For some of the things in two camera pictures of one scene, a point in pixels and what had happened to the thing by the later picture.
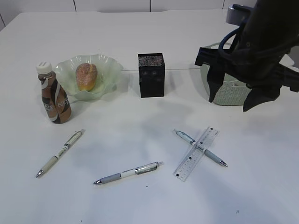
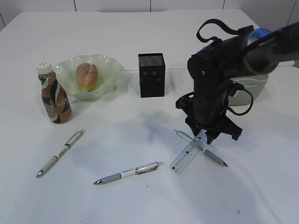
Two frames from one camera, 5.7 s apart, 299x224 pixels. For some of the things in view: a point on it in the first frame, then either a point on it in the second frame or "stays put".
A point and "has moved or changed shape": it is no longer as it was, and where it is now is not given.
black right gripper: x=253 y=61 -> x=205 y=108
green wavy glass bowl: x=108 y=70 stays put
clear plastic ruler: x=195 y=153 has moved or changed shape
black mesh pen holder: x=152 y=74 stays put
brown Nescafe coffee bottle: x=55 y=100 stays put
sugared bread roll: x=86 y=75 stays put
